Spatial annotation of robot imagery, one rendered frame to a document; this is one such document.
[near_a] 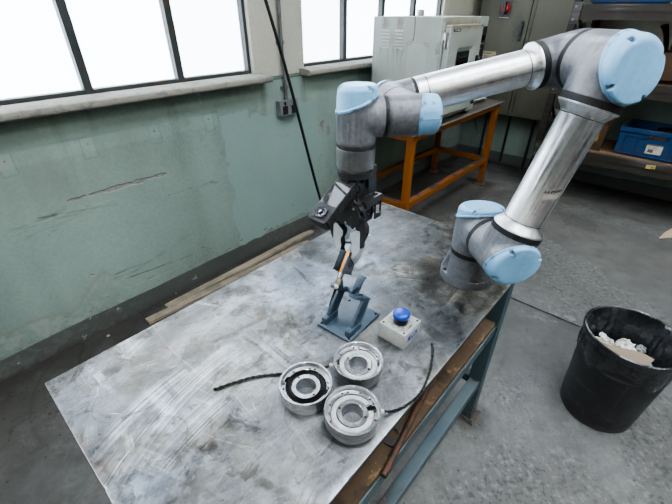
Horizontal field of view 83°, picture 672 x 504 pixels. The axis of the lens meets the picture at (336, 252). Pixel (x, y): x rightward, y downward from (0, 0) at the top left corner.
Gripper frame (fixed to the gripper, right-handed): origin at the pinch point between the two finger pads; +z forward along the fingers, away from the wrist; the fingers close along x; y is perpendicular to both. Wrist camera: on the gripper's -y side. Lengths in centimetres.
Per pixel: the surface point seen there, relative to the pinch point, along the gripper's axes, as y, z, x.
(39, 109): -9, -15, 141
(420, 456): 14, 76, -21
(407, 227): 53, 20, 13
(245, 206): 82, 61, 145
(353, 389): -16.7, 16.5, -14.6
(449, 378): 22, 45, -22
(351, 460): -26.7, 19.7, -21.6
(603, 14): 325, -44, 11
